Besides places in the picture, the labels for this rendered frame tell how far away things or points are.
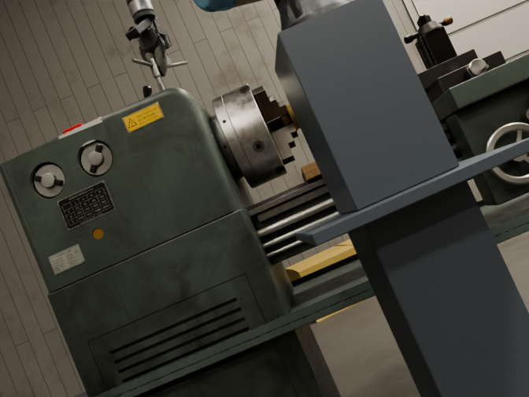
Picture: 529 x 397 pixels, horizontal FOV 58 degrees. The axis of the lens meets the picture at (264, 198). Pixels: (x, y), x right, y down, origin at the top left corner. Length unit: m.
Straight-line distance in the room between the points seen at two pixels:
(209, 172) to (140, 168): 0.19
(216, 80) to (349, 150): 3.96
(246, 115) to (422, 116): 0.65
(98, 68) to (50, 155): 3.62
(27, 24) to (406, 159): 4.87
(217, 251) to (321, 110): 0.58
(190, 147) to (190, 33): 3.69
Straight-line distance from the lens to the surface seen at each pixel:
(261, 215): 1.38
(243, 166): 1.42
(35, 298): 5.04
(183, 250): 1.32
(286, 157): 1.47
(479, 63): 1.38
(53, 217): 1.45
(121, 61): 5.00
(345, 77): 0.89
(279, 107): 1.51
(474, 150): 1.35
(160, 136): 1.35
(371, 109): 0.88
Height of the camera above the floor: 0.79
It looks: 3 degrees up
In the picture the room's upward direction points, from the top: 24 degrees counter-clockwise
